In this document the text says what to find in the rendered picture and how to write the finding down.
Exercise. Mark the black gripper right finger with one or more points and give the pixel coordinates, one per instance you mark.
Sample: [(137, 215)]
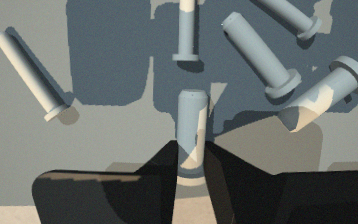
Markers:
[(241, 193)]

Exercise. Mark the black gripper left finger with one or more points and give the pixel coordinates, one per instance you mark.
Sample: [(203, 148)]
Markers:
[(97, 197)]

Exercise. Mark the grey headed pin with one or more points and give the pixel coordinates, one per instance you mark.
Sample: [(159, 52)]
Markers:
[(186, 32), (191, 133), (323, 95), (307, 26)]

